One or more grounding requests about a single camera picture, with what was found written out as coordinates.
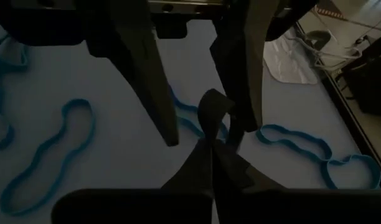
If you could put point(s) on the black equipment case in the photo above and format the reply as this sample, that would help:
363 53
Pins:
371 87

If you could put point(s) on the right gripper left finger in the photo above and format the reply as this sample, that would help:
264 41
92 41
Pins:
196 174

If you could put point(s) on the clear plastic basket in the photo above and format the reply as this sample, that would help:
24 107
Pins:
290 71

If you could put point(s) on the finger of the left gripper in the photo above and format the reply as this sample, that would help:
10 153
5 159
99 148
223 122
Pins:
140 77
243 77

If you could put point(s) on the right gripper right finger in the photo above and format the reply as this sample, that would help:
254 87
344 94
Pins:
234 177

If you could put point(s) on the blue rubber band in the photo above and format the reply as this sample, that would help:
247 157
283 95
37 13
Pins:
77 102
10 137
190 124
259 135

